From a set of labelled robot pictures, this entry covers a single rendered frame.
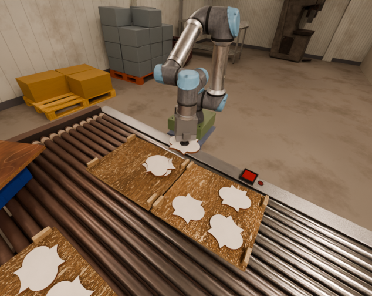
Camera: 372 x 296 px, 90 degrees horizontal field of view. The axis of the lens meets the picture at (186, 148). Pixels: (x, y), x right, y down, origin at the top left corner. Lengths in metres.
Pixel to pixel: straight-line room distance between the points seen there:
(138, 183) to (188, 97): 0.48
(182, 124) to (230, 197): 0.39
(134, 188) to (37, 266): 0.40
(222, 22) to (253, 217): 0.87
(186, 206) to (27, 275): 0.56
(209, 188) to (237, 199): 0.14
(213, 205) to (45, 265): 0.62
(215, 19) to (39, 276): 1.18
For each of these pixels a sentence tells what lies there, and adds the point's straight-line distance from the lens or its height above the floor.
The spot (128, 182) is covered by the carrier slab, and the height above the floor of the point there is 0.94.
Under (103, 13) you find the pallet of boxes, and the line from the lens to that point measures 4.85.
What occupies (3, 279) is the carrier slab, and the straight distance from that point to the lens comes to 0.89.
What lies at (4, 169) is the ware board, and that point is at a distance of 1.08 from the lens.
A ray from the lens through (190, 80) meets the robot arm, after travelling 0.66.
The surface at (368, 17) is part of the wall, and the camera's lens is 9.57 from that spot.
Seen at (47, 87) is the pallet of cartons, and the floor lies 0.34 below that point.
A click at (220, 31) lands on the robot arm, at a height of 1.52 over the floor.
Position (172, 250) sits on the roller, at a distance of 0.78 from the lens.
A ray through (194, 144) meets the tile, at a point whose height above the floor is 1.13.
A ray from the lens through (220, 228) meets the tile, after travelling 0.80.
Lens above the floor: 1.64
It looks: 39 degrees down
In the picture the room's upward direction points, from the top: 4 degrees clockwise
